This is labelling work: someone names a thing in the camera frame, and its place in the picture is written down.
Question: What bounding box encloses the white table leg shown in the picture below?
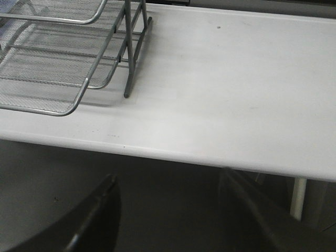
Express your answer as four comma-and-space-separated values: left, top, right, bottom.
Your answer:
290, 177, 307, 221

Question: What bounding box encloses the silver mesh tray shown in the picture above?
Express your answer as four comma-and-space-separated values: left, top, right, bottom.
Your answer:
1, 19, 125, 114
1, 1, 107, 25

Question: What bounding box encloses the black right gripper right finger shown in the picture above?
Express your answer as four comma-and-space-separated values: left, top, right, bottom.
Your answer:
219, 169, 335, 251

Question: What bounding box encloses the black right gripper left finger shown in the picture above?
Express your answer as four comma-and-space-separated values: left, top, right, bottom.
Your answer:
8, 174, 121, 251

